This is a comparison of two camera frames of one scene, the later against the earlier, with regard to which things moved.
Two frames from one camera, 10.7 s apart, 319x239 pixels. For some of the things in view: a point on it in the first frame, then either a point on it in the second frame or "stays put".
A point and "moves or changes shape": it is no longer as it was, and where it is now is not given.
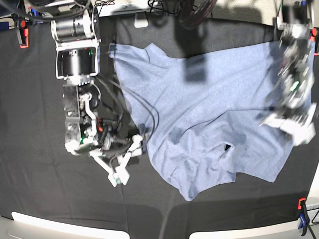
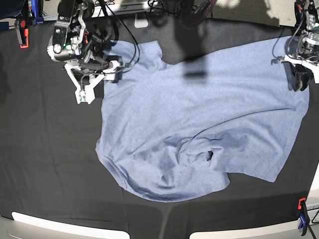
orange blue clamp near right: (304, 219) stays put
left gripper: (117, 139) to (112, 67)
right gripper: (297, 122) to (297, 77)
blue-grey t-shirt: (202, 120) moves or changes shape
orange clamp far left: (24, 34) stays put
